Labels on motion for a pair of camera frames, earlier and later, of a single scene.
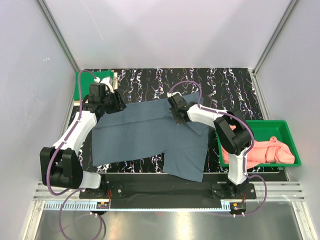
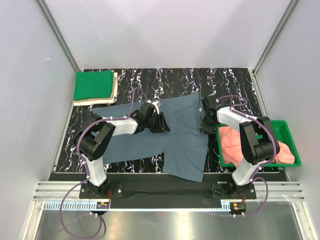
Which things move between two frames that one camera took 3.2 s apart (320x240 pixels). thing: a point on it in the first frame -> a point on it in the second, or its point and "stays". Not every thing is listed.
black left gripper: [119, 104] -> [162, 126]
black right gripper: [178, 121] -> [209, 130]
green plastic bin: [263, 130] stays
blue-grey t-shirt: [145, 129] stays
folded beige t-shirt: [115, 81] stays
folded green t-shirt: [87, 79] stays
